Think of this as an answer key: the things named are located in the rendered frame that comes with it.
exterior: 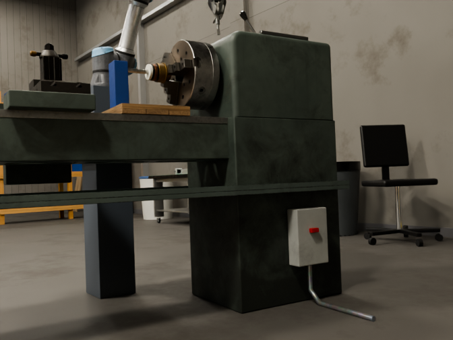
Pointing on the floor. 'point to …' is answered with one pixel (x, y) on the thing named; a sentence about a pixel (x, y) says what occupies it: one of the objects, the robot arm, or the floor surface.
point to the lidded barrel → (153, 200)
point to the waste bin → (348, 197)
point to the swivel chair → (374, 140)
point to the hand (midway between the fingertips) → (218, 17)
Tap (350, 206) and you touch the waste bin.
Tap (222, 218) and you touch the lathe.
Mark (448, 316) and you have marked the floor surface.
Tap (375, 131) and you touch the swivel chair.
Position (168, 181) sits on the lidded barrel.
